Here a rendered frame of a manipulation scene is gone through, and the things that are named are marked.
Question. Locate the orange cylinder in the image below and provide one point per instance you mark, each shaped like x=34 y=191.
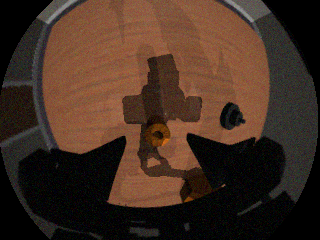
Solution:
x=157 y=131

